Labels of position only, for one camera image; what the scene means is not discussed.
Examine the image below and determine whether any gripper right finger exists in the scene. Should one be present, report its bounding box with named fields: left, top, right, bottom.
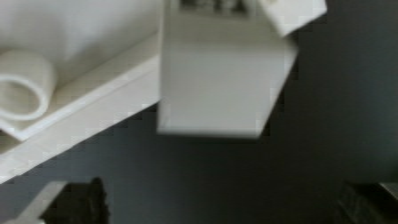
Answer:
left=331, top=182, right=398, bottom=224

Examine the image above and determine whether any white square tabletop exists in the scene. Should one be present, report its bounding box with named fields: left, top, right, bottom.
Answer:
left=0, top=0, right=328, bottom=143

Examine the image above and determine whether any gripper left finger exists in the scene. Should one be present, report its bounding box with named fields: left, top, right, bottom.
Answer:
left=10, top=176, right=111, bottom=224

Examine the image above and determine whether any white U-shaped obstacle fence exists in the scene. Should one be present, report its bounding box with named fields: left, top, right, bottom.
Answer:
left=0, top=57, right=159, bottom=184

